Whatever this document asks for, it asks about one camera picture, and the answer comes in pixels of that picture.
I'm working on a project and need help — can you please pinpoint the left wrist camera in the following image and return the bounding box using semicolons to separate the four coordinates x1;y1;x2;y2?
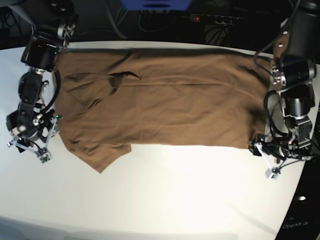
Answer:
265;167;280;180

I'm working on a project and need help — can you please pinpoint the black power strip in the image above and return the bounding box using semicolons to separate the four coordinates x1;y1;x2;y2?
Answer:
189;14;245;26

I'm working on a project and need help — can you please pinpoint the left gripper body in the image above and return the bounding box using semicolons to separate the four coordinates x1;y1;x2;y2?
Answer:
249;119;314;174

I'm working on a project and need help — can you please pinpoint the brown T-shirt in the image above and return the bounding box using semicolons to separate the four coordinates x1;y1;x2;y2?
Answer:
55;49;270;172

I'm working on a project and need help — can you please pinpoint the blue box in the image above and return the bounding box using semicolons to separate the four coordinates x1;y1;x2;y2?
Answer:
121;0;192;11

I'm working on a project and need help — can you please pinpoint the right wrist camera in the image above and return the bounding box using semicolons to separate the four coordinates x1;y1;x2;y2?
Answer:
36;148;52;164

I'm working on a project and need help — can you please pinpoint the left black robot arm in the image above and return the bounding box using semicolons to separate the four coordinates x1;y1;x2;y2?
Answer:
248;0;320;179

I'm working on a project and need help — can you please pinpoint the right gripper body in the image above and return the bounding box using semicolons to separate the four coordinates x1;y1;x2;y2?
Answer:
6;109;62;155

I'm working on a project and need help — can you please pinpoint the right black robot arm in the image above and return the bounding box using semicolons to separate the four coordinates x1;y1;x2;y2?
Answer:
0;0;78;163

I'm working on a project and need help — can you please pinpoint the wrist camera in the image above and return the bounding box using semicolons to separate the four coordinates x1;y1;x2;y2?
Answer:
265;167;280;180
36;148;52;164

